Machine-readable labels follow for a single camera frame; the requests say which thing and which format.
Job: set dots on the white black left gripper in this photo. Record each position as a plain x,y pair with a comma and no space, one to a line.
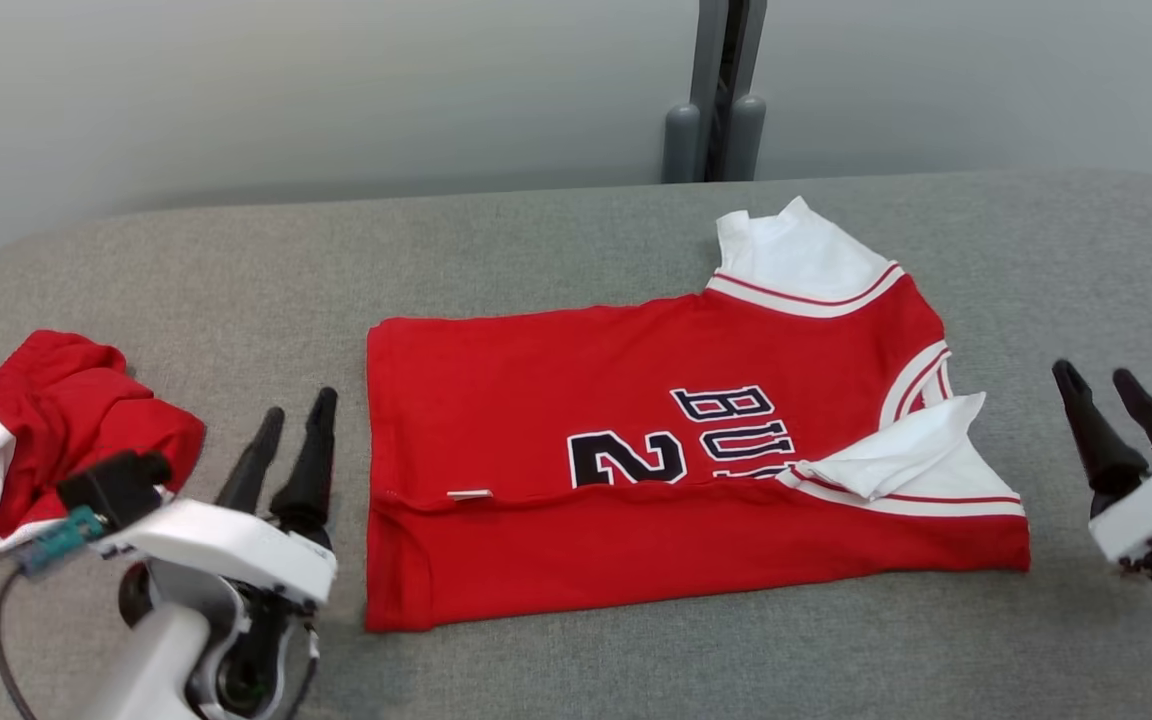
236,540

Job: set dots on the red shorts white waistband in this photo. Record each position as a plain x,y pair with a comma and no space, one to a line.
86,420

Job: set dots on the red basketball jersey white sleeves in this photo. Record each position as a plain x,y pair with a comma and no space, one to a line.
636,400

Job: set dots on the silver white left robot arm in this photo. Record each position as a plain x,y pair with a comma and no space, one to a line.
166,660

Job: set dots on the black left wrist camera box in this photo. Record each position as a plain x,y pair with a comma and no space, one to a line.
116,490

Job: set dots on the dark grey partition post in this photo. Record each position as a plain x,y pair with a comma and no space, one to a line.
731,60

